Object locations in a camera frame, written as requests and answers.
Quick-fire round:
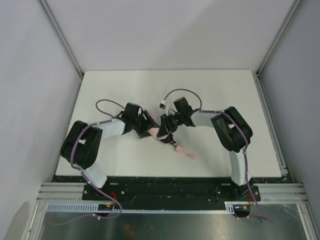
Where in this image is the pink umbrella with black lining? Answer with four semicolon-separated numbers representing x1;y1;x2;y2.
145;111;195;160

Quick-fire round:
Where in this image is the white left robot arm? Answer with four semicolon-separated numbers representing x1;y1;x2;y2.
60;102;160;188

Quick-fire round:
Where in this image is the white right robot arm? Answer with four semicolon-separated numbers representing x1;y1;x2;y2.
156;97;253;187

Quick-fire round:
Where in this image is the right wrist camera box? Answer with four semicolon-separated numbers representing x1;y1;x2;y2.
159;100;168;110

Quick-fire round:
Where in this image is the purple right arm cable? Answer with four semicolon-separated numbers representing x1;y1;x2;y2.
164;88;250;196

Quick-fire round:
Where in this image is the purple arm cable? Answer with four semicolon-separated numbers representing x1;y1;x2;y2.
70;99;121;198
164;88;250;196

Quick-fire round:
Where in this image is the black mounting base plate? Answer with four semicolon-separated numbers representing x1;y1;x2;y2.
82;176;261;210

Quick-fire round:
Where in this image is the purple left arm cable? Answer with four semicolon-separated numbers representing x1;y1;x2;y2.
70;99;121;198

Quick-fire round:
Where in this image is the white slotted cable duct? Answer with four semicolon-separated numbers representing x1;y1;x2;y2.
46;202;249;214

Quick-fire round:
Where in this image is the aluminium side rail right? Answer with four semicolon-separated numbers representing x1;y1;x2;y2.
252;71;289;177

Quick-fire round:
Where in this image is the aluminium frame post left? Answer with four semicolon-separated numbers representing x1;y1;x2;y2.
37;0;84;79

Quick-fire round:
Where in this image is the aluminium frame post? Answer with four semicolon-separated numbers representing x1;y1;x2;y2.
37;0;84;79
256;0;305;77

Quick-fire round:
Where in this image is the aluminium frame post right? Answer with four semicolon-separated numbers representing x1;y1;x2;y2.
256;0;305;77

